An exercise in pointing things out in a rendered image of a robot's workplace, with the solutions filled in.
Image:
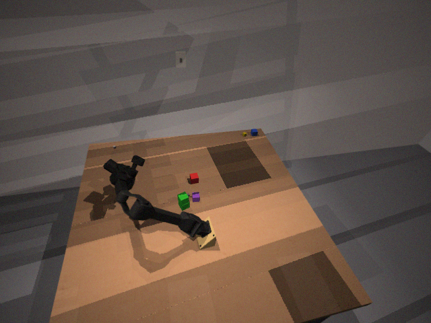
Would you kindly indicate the red block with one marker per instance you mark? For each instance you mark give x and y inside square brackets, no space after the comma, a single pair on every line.
[194,178]

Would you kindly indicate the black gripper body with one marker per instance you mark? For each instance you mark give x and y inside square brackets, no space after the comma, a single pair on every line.
[137,161]

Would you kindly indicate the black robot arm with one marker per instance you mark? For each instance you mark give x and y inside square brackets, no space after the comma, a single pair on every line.
[143,209]

